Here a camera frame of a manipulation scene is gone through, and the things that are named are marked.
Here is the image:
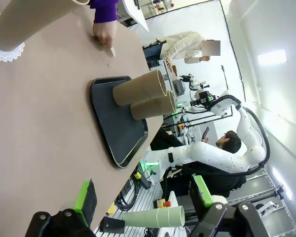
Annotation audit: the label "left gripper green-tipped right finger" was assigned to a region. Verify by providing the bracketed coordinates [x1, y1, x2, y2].
[189, 174, 262, 237]

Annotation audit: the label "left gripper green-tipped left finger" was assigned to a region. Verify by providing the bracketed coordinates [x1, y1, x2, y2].
[24, 179, 98, 237]

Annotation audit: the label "tan paper cup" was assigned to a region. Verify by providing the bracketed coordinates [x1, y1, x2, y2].
[0, 0, 91, 52]
[130, 90, 177, 121]
[112, 69, 167, 106]

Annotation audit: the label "person's right forearm purple sleeve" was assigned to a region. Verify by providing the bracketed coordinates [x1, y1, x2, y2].
[88, 0, 120, 24]

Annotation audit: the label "stacked green paper cups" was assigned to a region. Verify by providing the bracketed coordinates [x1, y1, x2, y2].
[123, 205, 186, 228]

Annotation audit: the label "person's right hand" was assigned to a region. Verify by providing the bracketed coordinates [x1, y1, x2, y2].
[92, 21, 118, 50]

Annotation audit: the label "red emergency stop button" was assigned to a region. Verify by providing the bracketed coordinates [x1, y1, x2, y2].
[154, 198, 172, 208]

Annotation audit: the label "seated person with phone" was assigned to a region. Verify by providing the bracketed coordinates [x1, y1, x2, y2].
[150, 125, 247, 198]

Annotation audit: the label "black plastic tray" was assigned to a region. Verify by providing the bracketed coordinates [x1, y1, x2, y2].
[90, 76, 148, 169]

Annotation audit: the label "person in cream jacket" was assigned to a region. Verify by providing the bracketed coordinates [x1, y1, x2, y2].
[156, 31, 222, 65]

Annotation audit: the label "white table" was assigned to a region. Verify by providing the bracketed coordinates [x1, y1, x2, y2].
[122, 0, 149, 32]

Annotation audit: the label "black handle block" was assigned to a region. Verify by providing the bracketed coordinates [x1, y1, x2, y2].
[100, 218, 126, 233]

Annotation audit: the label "black cable hose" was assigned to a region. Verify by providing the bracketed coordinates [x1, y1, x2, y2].
[226, 95, 271, 176]

